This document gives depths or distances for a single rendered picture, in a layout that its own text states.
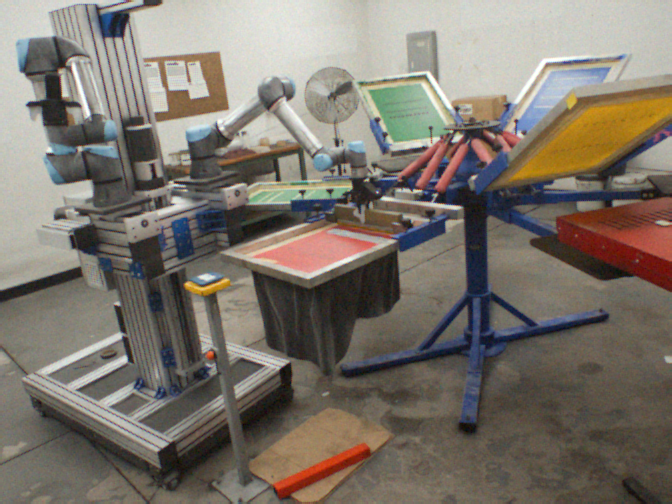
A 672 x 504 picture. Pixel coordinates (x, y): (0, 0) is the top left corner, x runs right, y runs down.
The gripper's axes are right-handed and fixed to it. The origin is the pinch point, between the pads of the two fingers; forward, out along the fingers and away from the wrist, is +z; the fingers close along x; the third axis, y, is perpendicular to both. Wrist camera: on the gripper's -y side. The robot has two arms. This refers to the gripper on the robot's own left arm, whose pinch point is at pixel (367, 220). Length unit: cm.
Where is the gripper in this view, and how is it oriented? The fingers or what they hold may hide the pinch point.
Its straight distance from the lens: 261.6
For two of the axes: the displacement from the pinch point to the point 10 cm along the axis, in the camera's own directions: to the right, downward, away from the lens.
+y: -6.8, -1.5, 7.2
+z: 1.2, 9.4, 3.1
